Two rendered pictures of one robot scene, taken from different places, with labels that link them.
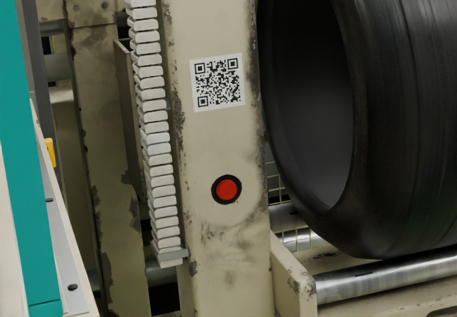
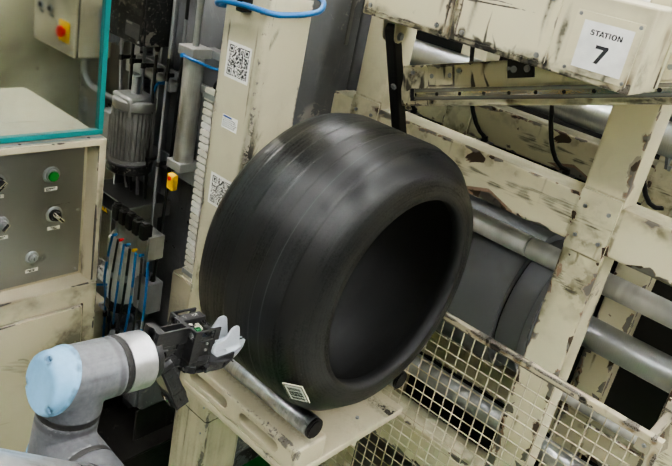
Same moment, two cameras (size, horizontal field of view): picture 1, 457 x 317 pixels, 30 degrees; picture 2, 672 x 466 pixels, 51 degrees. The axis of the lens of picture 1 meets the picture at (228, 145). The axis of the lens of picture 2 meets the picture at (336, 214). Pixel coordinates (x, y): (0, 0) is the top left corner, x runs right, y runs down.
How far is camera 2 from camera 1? 1.42 m
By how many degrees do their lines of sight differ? 50
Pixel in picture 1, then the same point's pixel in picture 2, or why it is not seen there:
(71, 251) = not seen: outside the picture
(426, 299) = (245, 404)
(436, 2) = (240, 205)
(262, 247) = not seen: hidden behind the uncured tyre
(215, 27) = (225, 160)
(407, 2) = (230, 195)
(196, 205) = (198, 254)
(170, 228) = (190, 258)
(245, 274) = not seen: hidden behind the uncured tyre
